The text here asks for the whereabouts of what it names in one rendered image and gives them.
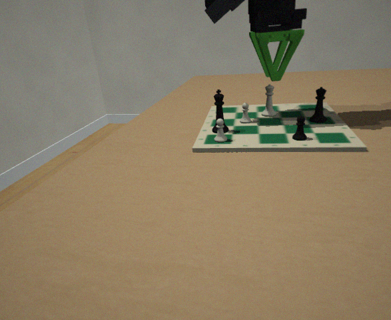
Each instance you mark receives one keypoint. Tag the white pawn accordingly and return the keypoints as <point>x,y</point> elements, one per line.
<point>245,118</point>
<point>220,133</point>

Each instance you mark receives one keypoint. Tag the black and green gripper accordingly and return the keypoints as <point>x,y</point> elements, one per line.
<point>262,34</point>

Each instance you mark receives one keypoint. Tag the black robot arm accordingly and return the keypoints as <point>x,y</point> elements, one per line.
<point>216,9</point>

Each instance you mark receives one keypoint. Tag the green and cream chessboard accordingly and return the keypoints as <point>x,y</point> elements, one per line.
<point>274,134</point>

